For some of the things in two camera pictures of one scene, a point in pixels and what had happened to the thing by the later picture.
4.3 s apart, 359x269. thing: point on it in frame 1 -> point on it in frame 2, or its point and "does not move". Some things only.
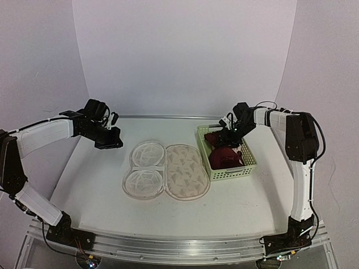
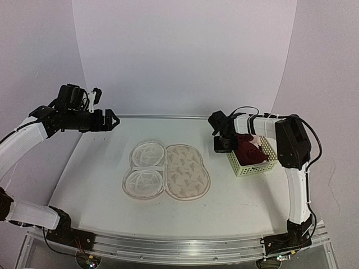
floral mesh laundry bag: [177, 170] does not move
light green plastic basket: [226, 174] -> [268, 148]
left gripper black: [113, 142] -> [98, 125]
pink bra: [238, 149] -> [256, 141]
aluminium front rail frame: [172, 251] does not move
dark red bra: [222, 157] -> [248, 153]
